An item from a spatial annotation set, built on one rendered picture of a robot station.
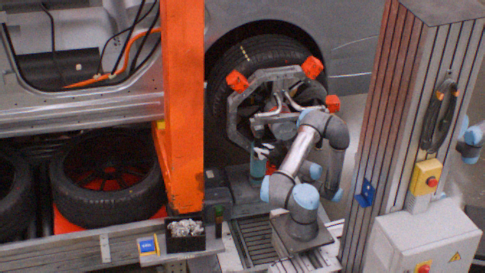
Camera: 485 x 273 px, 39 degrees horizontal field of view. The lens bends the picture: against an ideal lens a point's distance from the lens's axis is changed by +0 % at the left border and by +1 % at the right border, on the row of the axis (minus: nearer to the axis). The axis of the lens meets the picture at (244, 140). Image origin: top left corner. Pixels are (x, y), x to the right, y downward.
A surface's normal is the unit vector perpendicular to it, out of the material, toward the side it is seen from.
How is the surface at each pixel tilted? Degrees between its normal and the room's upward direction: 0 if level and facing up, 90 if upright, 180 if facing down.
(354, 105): 0
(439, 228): 0
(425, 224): 0
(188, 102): 90
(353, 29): 90
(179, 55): 90
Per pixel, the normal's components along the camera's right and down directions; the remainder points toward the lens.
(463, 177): 0.04, -0.78
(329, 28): 0.26, 0.61
